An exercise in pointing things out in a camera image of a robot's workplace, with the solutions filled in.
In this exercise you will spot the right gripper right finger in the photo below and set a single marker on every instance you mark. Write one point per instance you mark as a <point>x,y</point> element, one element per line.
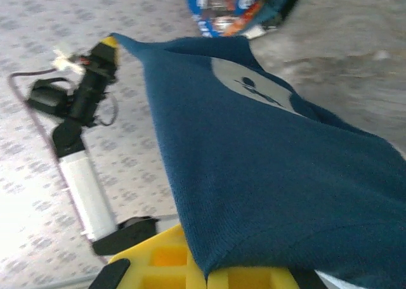
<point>247,279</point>

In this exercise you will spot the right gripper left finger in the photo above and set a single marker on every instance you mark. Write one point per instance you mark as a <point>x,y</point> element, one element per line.
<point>165,270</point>

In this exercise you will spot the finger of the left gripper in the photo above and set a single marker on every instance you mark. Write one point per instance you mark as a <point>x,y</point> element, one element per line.
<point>117,56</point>
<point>109,42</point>

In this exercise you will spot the navy blue t-shirt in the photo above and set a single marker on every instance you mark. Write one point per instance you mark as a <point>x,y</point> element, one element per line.
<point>253,159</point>

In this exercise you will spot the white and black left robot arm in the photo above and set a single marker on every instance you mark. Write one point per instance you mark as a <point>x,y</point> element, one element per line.
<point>85,190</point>

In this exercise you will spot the folded blue printed t-shirt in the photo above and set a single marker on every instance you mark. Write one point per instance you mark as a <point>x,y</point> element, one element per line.
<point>222,3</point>

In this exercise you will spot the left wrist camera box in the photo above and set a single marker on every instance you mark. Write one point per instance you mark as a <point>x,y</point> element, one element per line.
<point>47,95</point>

